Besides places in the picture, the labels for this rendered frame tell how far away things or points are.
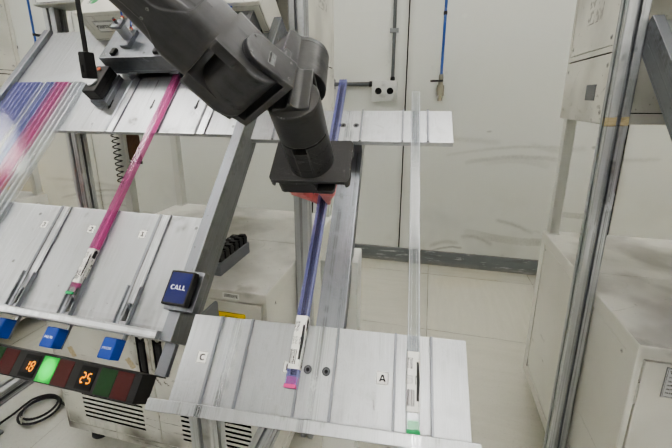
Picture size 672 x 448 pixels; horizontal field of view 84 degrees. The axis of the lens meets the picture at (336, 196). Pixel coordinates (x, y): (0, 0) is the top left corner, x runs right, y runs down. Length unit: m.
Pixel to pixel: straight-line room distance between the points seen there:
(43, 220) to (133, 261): 0.24
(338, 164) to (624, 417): 0.78
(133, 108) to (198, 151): 1.96
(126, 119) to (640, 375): 1.15
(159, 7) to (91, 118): 0.66
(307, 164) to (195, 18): 0.19
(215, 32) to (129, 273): 0.48
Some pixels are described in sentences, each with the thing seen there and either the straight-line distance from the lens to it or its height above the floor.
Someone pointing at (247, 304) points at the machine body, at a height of 0.59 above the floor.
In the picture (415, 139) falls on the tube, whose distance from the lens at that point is 0.61.
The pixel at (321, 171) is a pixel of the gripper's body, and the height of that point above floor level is 0.98.
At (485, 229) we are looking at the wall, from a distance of 2.52.
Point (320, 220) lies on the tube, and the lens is 0.53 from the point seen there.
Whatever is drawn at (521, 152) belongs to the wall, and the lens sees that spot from 2.44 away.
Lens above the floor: 1.06
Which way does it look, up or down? 15 degrees down
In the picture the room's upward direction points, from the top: straight up
